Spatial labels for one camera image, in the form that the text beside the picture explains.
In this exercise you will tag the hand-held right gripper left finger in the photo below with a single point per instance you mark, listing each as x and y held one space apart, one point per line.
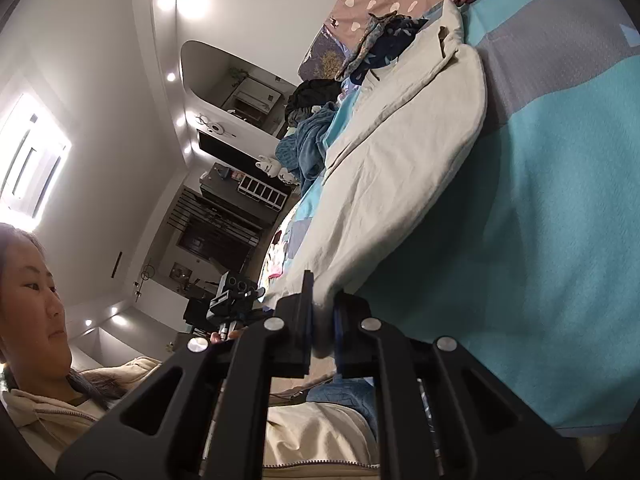
297 335

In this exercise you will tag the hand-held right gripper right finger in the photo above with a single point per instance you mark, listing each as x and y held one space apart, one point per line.
352 345

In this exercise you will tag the beige long-sleeve shirt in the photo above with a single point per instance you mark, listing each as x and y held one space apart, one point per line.
400 150

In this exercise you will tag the black clothes pile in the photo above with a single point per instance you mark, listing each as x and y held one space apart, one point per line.
315 94

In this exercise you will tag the person's left hand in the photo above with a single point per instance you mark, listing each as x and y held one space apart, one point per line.
222 336

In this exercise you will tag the blue textured cloth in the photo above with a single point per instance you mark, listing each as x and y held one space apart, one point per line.
345 400

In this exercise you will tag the person's beige hoodie torso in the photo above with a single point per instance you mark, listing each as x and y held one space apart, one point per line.
310 440

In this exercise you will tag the white compartment shelf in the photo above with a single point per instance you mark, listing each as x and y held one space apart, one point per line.
265 192

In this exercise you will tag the white cat figurine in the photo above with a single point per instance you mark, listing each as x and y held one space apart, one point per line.
289 177
267 166

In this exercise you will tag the blue fleece blanket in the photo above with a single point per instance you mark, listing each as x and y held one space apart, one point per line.
305 145

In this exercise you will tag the kitchen cabinet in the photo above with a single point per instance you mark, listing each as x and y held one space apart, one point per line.
250 97

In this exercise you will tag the person's head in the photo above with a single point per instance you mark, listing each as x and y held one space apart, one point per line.
30 300

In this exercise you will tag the blue patterned bed sheet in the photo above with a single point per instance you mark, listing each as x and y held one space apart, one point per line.
550 235

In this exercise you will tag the ceiling light panel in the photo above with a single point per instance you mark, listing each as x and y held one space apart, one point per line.
30 160

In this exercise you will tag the navy printed pillow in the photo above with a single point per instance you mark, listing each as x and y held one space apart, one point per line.
322 57

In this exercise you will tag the navy patterned folded garment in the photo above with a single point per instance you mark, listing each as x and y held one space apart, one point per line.
397 40

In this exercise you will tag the black wall television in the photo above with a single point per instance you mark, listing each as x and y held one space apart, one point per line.
220 145

